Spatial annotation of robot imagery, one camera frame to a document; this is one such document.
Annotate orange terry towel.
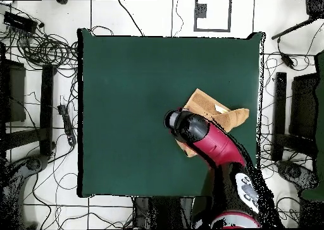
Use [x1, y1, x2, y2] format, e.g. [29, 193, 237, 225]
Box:
[175, 88, 251, 158]

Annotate dark green tablecloth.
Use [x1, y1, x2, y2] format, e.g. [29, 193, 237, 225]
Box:
[77, 28, 265, 198]

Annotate black power strip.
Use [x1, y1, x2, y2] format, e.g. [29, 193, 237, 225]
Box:
[57, 104, 77, 147]

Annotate black stand bar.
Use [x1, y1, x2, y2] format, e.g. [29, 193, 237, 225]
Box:
[274, 71, 287, 137]
[39, 64, 58, 157]

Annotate grey stand base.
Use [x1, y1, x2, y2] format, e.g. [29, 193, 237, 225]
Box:
[0, 154, 51, 229]
[277, 160, 319, 190]

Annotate black power adapter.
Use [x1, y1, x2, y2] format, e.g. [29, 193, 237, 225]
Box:
[277, 37, 296, 70]

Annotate dark box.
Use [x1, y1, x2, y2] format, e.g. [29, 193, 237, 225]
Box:
[289, 73, 318, 140]
[0, 59, 27, 123]

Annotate black tripod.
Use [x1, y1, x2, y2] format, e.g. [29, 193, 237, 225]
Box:
[271, 0, 324, 40]

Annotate grey square frame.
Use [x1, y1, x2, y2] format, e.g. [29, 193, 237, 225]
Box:
[194, 0, 232, 33]

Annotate long black cable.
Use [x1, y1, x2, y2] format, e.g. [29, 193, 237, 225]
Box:
[117, 0, 145, 37]

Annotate tangled black cables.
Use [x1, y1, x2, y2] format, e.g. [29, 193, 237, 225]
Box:
[0, 2, 79, 73]

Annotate black network switch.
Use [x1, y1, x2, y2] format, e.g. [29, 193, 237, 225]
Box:
[3, 11, 39, 34]

